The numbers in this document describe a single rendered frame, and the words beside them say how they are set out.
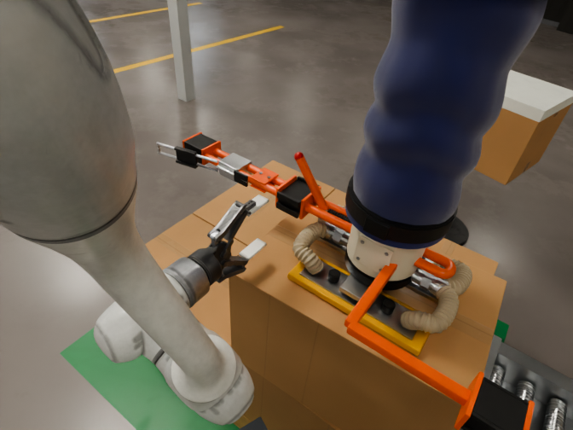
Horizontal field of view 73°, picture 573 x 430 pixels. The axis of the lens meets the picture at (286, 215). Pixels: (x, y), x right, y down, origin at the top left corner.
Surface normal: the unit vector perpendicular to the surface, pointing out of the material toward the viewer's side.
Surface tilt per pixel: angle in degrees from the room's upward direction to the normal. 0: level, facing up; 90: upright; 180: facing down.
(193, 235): 0
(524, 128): 90
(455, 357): 0
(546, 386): 90
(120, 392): 0
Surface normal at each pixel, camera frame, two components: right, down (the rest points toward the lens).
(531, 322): 0.07, -0.77
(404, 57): -0.82, 0.10
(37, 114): 0.76, 0.56
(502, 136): -0.76, 0.37
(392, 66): -0.92, -0.10
